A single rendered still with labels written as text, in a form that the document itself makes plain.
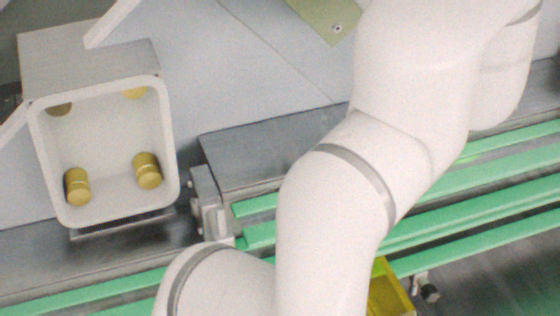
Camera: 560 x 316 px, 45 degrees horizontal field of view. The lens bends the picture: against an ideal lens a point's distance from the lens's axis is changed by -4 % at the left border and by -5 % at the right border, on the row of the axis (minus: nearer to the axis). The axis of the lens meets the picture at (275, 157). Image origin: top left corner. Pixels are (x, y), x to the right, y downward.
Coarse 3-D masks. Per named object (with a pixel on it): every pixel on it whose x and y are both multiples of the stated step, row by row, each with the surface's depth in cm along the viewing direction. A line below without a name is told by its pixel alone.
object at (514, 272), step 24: (528, 240) 128; (552, 240) 128; (456, 264) 124; (480, 264) 124; (504, 264) 124; (528, 264) 124; (552, 264) 123; (408, 288) 119; (456, 288) 120; (480, 288) 120; (504, 288) 120; (528, 288) 120; (552, 288) 120; (432, 312) 116; (456, 312) 116; (480, 312) 116; (504, 312) 116; (528, 312) 116; (552, 312) 116
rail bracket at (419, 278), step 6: (426, 270) 108; (408, 276) 110; (414, 276) 108; (420, 276) 108; (426, 276) 109; (414, 282) 109; (420, 282) 108; (426, 282) 107; (414, 288) 111; (426, 288) 106; (432, 288) 106; (414, 294) 113; (420, 294) 106; (426, 294) 105; (432, 294) 105; (438, 294) 106; (426, 300) 105; (432, 300) 106
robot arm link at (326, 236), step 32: (320, 160) 48; (352, 160) 48; (288, 192) 47; (320, 192) 46; (352, 192) 46; (384, 192) 48; (288, 224) 45; (320, 224) 44; (352, 224) 45; (384, 224) 48; (224, 256) 52; (288, 256) 44; (320, 256) 43; (352, 256) 44; (192, 288) 50; (224, 288) 48; (256, 288) 47; (288, 288) 43; (320, 288) 42; (352, 288) 44
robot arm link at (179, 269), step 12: (192, 252) 53; (204, 252) 52; (180, 264) 52; (192, 264) 51; (168, 276) 52; (180, 276) 51; (168, 288) 51; (180, 288) 51; (156, 300) 52; (168, 300) 51; (156, 312) 52; (168, 312) 51
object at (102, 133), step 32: (64, 96) 80; (96, 96) 90; (160, 96) 85; (32, 128) 81; (64, 128) 91; (96, 128) 93; (128, 128) 95; (160, 128) 90; (64, 160) 95; (96, 160) 97; (128, 160) 99; (160, 160) 98; (64, 192) 95; (96, 192) 97; (128, 192) 97; (160, 192) 98; (64, 224) 93
